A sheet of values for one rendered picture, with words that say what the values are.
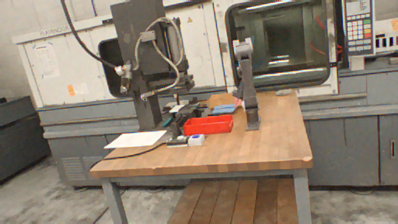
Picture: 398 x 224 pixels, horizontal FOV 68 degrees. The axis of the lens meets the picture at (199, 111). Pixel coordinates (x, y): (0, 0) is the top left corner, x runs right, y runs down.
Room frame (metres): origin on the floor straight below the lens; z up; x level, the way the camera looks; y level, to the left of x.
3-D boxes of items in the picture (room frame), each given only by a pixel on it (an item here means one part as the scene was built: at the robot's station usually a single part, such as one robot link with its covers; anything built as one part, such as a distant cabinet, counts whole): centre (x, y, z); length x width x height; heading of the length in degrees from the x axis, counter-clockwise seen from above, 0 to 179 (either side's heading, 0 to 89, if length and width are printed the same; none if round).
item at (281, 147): (1.68, -0.07, 0.45); 1.12 x 0.99 x 0.90; 163
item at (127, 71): (1.72, 0.37, 1.25); 0.19 x 0.07 x 0.19; 163
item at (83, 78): (2.89, 0.08, 1.24); 2.95 x 0.98 x 0.90; 70
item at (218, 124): (1.52, -0.03, 0.93); 0.25 x 0.12 x 0.06; 73
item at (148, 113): (1.84, 0.32, 1.28); 0.14 x 0.12 x 0.75; 163
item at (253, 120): (1.49, -0.27, 0.94); 0.20 x 0.07 x 0.08; 163
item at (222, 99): (1.98, -0.21, 0.93); 0.25 x 0.13 x 0.08; 73
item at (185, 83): (1.77, 0.14, 1.22); 0.26 x 0.18 x 0.30; 73
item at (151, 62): (1.80, 0.19, 1.44); 0.17 x 0.13 x 0.42; 73
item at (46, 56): (2.88, 1.33, 1.41); 0.25 x 0.01 x 0.33; 70
